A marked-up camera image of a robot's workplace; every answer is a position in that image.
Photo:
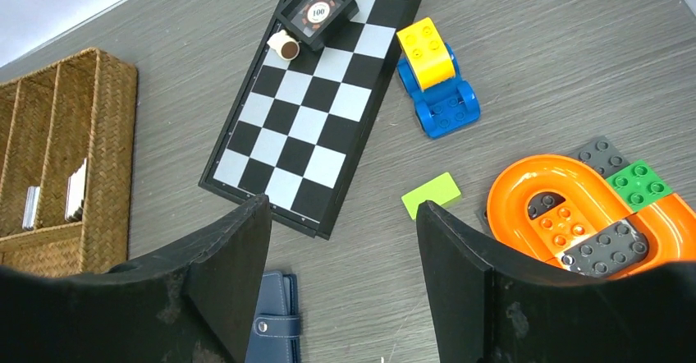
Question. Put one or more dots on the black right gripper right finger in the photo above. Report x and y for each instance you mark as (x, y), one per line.
(491, 303)

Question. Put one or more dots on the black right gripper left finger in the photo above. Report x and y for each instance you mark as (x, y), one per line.
(192, 300)

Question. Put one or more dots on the blue card holder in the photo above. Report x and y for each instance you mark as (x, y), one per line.
(275, 333)

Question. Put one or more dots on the black credit card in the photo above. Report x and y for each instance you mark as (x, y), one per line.
(31, 205)

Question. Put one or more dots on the green toy block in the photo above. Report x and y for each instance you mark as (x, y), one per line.
(442, 190)

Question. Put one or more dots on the green lego brick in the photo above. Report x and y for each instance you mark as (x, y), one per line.
(638, 185)

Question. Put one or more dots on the black white chessboard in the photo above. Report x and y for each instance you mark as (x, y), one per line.
(297, 129)

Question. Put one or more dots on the blue yellow toy car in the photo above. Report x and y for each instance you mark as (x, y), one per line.
(443, 101)

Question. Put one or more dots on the woven bamboo cutlery tray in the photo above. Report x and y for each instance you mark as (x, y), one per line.
(81, 107)

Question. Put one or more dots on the cream chess piece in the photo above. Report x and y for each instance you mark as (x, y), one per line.
(285, 46)

